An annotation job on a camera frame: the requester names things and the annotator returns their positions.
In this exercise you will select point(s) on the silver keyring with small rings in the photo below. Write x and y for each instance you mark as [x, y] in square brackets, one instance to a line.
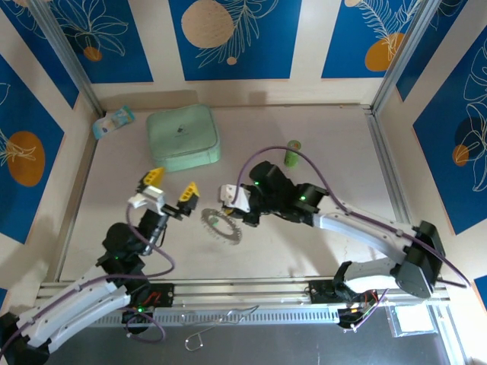
[205, 217]

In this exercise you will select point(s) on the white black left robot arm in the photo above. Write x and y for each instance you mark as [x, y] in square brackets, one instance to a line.
[76, 304]

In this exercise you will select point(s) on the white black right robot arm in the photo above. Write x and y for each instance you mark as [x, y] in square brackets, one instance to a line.
[354, 228]

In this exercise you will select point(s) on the green cylindrical bottle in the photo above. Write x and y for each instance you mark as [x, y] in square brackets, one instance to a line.
[293, 156]

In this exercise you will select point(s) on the mint green zipper case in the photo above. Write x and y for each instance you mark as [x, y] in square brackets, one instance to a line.
[179, 137]

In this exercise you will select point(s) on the blue wet wipes packet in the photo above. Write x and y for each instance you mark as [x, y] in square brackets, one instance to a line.
[112, 123]

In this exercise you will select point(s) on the clear plastic bag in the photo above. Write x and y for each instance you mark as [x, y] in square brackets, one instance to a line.
[412, 321]

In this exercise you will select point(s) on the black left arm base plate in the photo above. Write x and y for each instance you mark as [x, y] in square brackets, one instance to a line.
[163, 294]

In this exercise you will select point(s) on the aluminium side rail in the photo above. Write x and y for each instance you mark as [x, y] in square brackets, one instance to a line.
[78, 190]
[387, 159]

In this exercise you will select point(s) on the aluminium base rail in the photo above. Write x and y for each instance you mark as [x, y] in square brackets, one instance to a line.
[236, 292]

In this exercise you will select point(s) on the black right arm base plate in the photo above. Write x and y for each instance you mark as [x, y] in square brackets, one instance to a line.
[319, 292]

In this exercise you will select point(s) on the aluminium frame post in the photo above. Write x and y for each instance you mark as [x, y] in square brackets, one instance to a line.
[69, 57]
[404, 57]

